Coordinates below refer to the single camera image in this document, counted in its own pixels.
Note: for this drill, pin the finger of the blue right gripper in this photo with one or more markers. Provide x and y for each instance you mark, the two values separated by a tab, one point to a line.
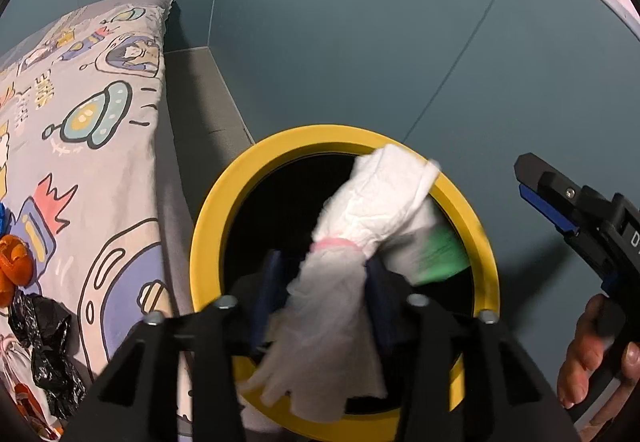
546	181
542	209

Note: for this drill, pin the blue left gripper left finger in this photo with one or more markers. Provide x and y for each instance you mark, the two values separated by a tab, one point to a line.
267	298

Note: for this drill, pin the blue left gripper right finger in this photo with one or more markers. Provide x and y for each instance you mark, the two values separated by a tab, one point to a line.
382	303

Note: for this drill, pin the white glove bundle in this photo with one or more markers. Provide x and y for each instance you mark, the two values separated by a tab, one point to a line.
322	351

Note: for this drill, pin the black plastic bag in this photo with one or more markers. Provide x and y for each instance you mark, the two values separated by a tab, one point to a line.
43	326

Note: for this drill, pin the orange peel piece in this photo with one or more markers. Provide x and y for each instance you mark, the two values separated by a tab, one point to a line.
7	290
16	260

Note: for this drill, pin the orange snack wrapper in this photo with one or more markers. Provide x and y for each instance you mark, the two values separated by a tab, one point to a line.
31	410

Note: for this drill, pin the white pink plastic bag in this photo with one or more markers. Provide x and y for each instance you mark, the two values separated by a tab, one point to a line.
16	367

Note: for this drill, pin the blue plastic bag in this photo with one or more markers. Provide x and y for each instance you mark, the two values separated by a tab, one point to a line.
4	219

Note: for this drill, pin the yellow rimmed trash bin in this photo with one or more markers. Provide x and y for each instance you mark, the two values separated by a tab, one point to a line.
207	267

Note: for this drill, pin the right hand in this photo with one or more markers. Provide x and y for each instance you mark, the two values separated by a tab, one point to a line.
584	355

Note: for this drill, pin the green wrapper in bin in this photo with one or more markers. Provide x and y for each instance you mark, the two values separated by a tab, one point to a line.
441	255

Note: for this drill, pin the cartoon print bed sheet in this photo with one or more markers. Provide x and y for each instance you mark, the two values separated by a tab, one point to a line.
90	176

